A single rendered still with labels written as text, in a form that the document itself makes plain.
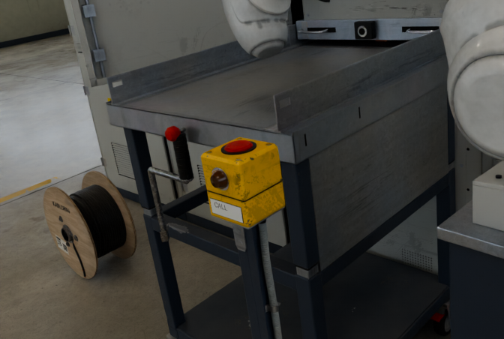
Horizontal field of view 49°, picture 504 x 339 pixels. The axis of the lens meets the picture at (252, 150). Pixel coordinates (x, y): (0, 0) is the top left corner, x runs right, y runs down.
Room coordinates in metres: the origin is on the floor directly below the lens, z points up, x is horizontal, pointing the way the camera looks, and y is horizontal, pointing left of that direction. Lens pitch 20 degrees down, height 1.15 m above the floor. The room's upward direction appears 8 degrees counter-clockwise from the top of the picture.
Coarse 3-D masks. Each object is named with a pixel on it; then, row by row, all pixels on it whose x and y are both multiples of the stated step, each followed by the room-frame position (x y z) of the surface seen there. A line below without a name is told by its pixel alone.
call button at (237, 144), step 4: (240, 140) 0.73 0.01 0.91; (244, 140) 0.73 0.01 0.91; (228, 144) 0.72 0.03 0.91; (232, 144) 0.72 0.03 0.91; (236, 144) 0.72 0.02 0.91; (240, 144) 0.72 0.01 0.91; (244, 144) 0.71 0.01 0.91; (248, 144) 0.71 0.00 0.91; (252, 144) 0.72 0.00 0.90; (224, 148) 0.72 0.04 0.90; (228, 148) 0.71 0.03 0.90; (232, 148) 0.70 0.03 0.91; (236, 148) 0.70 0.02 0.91; (240, 148) 0.70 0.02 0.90; (244, 148) 0.70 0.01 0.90; (248, 148) 0.70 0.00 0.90
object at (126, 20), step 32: (96, 0) 1.68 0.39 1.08; (128, 0) 1.71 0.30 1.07; (160, 0) 1.74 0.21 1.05; (192, 0) 1.77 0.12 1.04; (96, 32) 1.67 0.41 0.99; (128, 32) 1.70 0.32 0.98; (160, 32) 1.74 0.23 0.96; (192, 32) 1.77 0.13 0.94; (224, 32) 1.80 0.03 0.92; (96, 64) 1.67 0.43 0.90; (128, 64) 1.70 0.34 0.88
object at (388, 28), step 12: (300, 24) 1.80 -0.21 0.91; (312, 24) 1.76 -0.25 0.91; (324, 24) 1.72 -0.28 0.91; (336, 24) 1.69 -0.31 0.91; (348, 24) 1.66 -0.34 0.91; (384, 24) 1.57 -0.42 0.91; (396, 24) 1.54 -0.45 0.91; (408, 24) 1.51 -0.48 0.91; (420, 24) 1.49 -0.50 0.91; (432, 24) 1.46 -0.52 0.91; (300, 36) 1.80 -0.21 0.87; (312, 36) 1.76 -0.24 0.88; (324, 36) 1.73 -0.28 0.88; (336, 36) 1.69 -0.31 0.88; (348, 36) 1.66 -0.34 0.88; (384, 36) 1.57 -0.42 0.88; (396, 36) 1.54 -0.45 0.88; (408, 36) 1.51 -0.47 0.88; (420, 36) 1.49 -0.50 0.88
